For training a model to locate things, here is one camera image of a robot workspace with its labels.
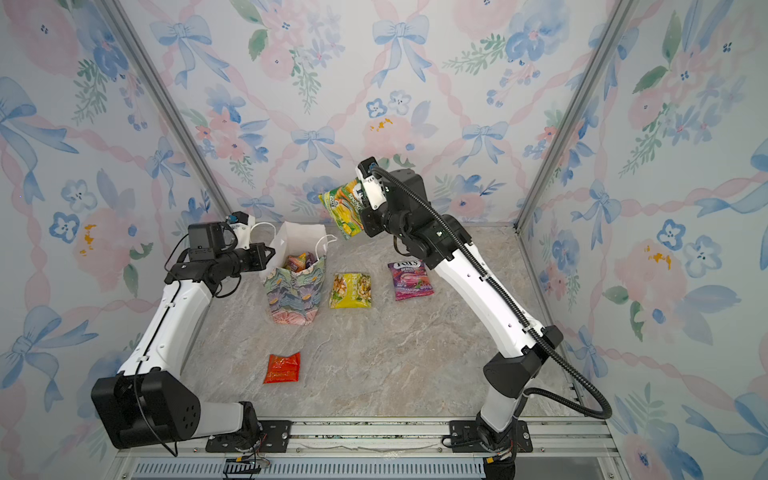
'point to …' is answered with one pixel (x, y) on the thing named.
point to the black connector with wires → (242, 467)
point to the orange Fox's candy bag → (295, 263)
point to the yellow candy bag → (351, 290)
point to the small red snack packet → (283, 369)
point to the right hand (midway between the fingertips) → (367, 197)
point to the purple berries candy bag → (410, 279)
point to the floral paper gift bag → (294, 280)
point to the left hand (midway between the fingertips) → (273, 247)
